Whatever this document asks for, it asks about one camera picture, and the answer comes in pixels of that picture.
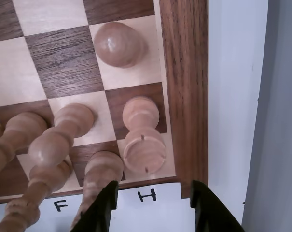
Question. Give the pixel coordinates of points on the light wooden knight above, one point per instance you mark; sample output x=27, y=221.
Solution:
x=104, y=164

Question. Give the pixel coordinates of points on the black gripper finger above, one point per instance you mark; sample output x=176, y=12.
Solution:
x=211, y=215
x=100, y=212

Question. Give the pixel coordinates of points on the light wooden pawn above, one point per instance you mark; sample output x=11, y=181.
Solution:
x=119, y=43
x=22, y=125
x=73, y=118

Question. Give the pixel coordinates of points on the light wooden rook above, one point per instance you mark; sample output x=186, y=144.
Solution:
x=141, y=113

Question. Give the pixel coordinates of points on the light wooden bishop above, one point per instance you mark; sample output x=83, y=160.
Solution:
x=37, y=186

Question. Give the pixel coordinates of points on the wooden chessboard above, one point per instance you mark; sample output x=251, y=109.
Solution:
x=186, y=96

